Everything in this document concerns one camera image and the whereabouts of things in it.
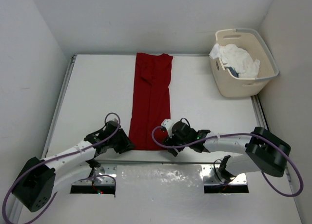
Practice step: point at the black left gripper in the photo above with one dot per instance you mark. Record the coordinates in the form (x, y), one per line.
(126, 145)

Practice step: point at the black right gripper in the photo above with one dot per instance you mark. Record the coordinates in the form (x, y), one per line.
(170, 141)

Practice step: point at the red polo t shirt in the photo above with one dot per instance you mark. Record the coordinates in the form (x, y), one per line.
(151, 98)

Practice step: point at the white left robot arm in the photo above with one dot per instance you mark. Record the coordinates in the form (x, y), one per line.
(41, 178)

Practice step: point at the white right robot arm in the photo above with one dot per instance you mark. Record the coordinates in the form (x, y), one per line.
(262, 151)

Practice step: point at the blue garment in basket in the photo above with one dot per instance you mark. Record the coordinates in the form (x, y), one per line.
(232, 71)

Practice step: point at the white t shirt in basket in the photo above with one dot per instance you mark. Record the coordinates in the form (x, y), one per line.
(237, 58)

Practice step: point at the cream plastic laundry basket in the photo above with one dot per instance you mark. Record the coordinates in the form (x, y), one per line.
(251, 41)

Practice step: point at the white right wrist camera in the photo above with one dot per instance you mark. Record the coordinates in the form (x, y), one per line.
(168, 124)

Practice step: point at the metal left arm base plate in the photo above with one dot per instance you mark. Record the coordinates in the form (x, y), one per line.
(99, 173)

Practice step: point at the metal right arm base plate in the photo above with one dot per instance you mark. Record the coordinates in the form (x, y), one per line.
(212, 177)

